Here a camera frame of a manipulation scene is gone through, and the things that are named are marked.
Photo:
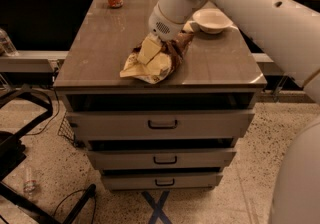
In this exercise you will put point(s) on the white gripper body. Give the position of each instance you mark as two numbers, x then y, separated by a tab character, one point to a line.
164	25

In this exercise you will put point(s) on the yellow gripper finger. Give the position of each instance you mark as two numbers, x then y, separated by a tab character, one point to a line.
158	64
150	47

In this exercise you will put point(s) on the brown chip bag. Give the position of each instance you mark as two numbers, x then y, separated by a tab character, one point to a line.
175	48

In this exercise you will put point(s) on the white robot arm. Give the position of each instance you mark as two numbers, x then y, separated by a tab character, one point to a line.
289	33

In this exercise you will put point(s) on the white bowl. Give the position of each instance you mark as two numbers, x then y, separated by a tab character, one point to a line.
211	21

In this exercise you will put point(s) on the top drawer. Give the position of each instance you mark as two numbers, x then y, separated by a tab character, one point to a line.
139	125

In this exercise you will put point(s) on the grey drawer cabinet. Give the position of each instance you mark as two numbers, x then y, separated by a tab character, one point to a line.
218	72

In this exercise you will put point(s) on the middle drawer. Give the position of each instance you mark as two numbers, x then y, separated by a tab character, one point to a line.
161	159

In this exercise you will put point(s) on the blue tape cross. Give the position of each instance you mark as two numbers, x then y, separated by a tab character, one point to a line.
157	207

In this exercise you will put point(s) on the clear plastic bottle on floor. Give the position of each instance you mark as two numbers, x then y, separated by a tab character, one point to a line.
30	182

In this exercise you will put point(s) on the wire basket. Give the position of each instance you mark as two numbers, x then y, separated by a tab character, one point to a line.
65	131

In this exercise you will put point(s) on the black chair frame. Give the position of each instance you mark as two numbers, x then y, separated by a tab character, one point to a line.
12	154

